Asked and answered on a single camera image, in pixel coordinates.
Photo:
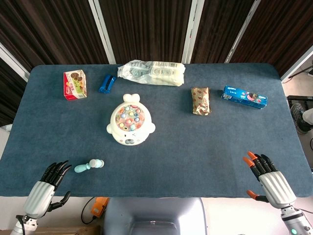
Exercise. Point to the white whack-a-mole toy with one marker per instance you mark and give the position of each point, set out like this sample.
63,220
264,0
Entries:
129,132

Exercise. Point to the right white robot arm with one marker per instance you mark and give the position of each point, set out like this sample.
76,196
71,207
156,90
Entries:
293,220

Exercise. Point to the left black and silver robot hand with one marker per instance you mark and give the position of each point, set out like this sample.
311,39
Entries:
39,195

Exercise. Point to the white plastic bread bag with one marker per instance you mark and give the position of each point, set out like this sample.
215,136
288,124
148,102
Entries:
156,73

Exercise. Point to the right orange-tipped robot hand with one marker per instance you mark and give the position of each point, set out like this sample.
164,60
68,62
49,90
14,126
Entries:
276,187

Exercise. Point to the grey sneaker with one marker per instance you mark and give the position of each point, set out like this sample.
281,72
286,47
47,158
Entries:
297,117

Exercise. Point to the orange device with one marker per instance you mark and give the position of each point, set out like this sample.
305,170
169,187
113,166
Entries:
99,206

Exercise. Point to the white trouser leg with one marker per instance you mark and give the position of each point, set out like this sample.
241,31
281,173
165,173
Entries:
308,115

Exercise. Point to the grey robot torso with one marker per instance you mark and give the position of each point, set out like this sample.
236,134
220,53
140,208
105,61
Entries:
154,213

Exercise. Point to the black crate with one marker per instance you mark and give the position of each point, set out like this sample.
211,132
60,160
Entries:
299,100

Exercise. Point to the light blue toy hammer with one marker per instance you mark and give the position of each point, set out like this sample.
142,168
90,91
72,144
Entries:
94,163

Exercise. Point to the gold foil snack package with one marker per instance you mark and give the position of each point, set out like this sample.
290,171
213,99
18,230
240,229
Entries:
201,100

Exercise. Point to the blue Oreo cookie box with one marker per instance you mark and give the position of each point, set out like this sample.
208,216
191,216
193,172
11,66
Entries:
244,98

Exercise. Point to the red cookie box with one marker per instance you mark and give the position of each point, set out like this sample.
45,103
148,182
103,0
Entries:
74,85

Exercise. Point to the white partition post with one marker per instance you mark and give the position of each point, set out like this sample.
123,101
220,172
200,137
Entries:
12,61
104,36
240,31
297,66
192,31

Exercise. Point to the blue table cloth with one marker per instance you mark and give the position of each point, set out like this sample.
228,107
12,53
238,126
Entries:
183,159

